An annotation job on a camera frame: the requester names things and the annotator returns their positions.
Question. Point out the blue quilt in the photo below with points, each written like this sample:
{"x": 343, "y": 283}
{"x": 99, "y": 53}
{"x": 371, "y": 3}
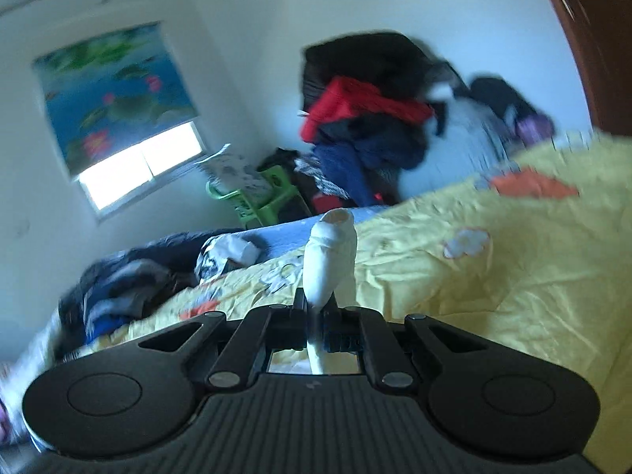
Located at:
{"x": 286, "y": 238}

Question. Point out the pale blue cloth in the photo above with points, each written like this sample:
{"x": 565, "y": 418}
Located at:
{"x": 464, "y": 143}

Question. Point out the black jacket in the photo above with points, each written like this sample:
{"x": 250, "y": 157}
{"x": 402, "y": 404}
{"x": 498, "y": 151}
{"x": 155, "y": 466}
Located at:
{"x": 365, "y": 57}

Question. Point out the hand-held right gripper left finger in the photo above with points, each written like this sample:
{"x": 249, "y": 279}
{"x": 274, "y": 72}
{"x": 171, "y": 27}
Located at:
{"x": 299, "y": 316}

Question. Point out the white printed bag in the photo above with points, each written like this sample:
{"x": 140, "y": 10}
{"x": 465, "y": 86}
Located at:
{"x": 232, "y": 168}

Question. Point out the red jacket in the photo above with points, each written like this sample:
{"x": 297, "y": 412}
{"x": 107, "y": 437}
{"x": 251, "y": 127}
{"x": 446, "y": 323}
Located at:
{"x": 360, "y": 103}

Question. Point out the lotus print roller blind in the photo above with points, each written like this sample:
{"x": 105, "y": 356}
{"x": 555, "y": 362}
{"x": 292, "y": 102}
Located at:
{"x": 113, "y": 94}

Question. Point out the navy blue garment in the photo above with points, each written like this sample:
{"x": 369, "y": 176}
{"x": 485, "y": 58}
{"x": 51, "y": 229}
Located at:
{"x": 360, "y": 163}

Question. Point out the pile of dark clothes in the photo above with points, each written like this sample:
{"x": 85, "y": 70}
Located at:
{"x": 128, "y": 281}

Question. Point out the window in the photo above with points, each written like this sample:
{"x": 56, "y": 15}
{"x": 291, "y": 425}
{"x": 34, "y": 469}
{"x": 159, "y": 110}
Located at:
{"x": 143, "y": 158}

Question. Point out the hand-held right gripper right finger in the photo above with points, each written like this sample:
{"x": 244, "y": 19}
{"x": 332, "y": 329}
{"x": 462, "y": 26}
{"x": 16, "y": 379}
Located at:
{"x": 328, "y": 332}

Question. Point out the purple cloth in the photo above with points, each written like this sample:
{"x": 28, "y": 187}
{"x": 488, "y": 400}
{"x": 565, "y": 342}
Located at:
{"x": 535, "y": 128}

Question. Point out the white sock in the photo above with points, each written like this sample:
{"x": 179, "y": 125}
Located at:
{"x": 328, "y": 256}

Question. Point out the yellow floral bedsheet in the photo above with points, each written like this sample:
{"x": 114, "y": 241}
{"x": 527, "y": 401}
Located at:
{"x": 469, "y": 296}

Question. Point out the black bag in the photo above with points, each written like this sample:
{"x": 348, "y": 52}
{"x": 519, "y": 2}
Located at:
{"x": 498, "y": 96}

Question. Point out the brown wooden door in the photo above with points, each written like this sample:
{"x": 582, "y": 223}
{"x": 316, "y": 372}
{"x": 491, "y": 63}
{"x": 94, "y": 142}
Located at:
{"x": 592, "y": 34}

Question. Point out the white and black cloth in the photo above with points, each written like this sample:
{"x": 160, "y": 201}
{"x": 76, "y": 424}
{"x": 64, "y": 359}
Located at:
{"x": 229, "y": 254}

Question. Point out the green plastic stool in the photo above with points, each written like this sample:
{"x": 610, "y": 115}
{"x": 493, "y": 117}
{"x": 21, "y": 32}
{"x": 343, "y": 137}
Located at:
{"x": 269, "y": 197}

